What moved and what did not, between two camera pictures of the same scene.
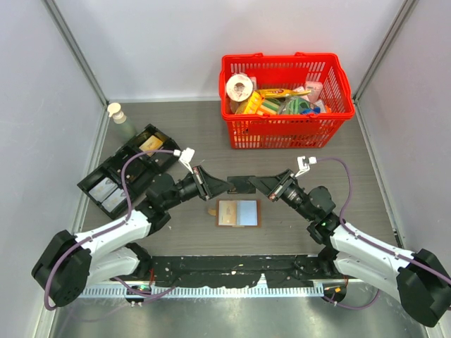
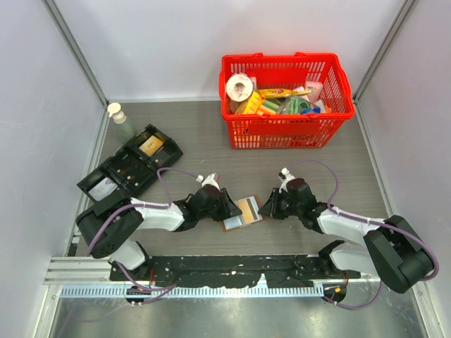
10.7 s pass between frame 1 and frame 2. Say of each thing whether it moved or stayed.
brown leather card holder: stayed
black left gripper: moved
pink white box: stayed
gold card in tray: stayed
